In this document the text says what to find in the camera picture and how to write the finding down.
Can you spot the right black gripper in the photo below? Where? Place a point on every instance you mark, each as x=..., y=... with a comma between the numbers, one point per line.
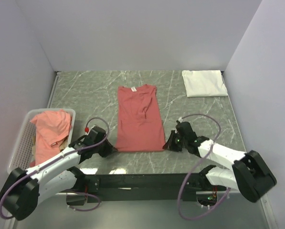
x=173, y=141

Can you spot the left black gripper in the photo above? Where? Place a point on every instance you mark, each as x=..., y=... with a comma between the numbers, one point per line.
x=105, y=147

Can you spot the dark red t-shirt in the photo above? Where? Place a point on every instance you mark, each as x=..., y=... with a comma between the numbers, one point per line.
x=139, y=124

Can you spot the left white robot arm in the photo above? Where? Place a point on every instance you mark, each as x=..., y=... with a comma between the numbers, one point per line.
x=24, y=190

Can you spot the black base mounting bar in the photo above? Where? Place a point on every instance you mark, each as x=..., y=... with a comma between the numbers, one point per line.
x=131, y=187

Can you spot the salmon pink t-shirt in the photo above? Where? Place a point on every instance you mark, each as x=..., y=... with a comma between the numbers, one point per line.
x=52, y=129

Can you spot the folded white t-shirt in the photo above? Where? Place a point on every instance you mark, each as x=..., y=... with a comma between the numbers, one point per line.
x=207, y=83

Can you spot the white plastic basket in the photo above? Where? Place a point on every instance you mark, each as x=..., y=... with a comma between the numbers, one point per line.
x=23, y=153

